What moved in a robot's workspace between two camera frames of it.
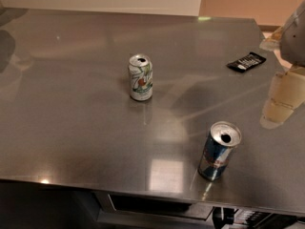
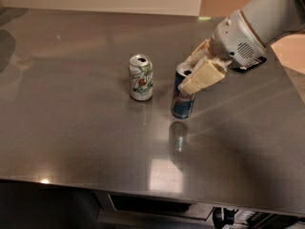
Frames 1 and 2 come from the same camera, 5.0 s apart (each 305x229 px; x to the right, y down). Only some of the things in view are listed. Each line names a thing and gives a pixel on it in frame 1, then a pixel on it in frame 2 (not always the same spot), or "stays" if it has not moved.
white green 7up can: [141, 77] stays
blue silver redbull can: [219, 143] → [182, 103]
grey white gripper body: [294, 43] → [235, 39]
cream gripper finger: [286, 93] → [205, 76]
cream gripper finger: [274, 42] → [201, 52]
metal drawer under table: [117, 205] stays
